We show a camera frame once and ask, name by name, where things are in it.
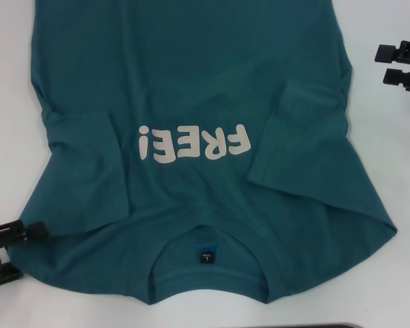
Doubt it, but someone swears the black flat panel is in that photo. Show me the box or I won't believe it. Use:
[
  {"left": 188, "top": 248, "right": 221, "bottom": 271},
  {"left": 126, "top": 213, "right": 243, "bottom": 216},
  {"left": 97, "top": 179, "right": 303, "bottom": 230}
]
[{"left": 256, "top": 323, "right": 361, "bottom": 328}]

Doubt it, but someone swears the teal FREE print t-shirt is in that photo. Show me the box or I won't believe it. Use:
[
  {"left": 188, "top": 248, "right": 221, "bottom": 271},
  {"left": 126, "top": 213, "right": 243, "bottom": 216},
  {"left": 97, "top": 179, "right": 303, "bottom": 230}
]
[{"left": 8, "top": 0, "right": 397, "bottom": 295}]

